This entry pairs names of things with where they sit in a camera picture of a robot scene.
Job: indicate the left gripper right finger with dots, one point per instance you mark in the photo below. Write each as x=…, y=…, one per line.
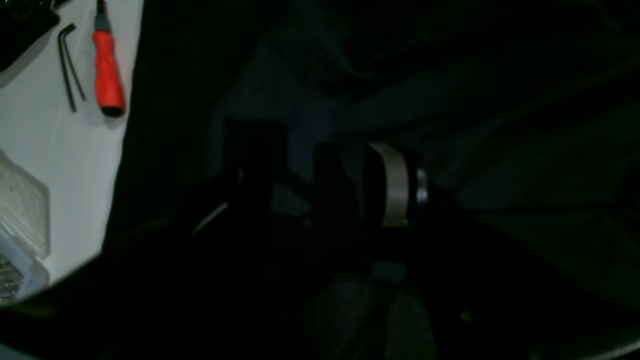
x=375, y=185

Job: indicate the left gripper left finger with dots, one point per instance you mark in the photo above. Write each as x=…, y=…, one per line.
x=254, y=152

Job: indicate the dark grey t-shirt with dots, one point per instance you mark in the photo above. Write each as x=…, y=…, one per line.
x=527, y=111

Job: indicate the black hex key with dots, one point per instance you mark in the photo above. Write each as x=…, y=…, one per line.
x=67, y=67

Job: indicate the clear plastic box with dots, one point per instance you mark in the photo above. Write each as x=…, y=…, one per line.
x=25, y=239

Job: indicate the red handled screwdriver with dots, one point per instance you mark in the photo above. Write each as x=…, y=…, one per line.
x=108, y=87

